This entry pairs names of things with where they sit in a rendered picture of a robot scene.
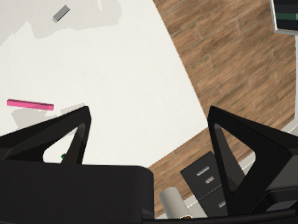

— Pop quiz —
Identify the grey rod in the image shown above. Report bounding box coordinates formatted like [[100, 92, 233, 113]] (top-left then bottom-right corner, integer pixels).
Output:
[[53, 5, 70, 21]]

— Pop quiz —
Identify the pink rod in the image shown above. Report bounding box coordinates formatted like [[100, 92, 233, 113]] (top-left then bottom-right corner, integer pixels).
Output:
[[7, 99, 54, 111]]

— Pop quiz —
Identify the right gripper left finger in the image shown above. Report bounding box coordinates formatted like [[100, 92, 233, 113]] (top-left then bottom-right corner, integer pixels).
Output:
[[0, 106, 92, 164]]

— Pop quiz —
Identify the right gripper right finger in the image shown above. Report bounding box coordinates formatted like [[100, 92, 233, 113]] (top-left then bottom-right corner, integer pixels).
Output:
[[207, 106, 298, 215]]

